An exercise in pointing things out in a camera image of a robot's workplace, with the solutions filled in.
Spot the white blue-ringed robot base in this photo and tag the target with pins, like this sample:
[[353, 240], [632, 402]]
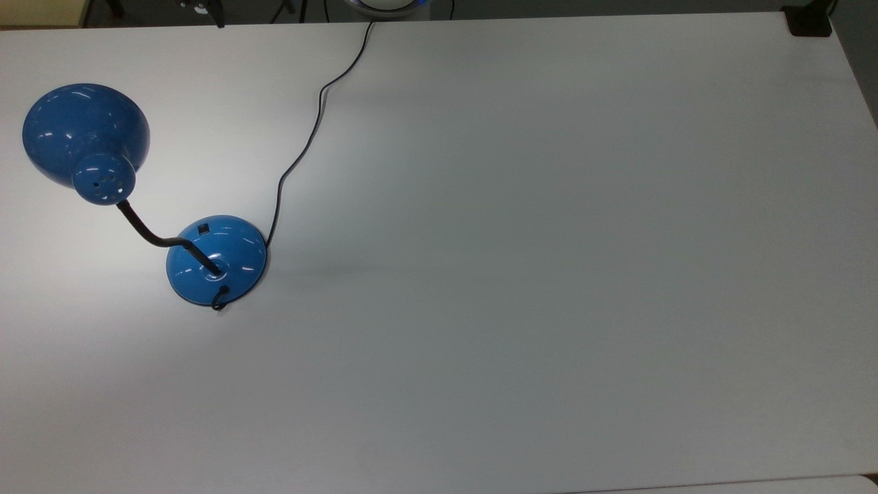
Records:
[[387, 7]]

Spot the beige wooden furniture panel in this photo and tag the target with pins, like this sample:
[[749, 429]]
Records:
[[41, 12]]

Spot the black table clamp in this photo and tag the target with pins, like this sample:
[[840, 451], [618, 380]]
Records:
[[808, 20]]

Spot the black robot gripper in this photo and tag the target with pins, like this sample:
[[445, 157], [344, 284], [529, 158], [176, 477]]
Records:
[[193, 5]]

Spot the blue gooseneck desk lamp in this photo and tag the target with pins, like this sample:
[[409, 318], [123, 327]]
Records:
[[82, 127]]

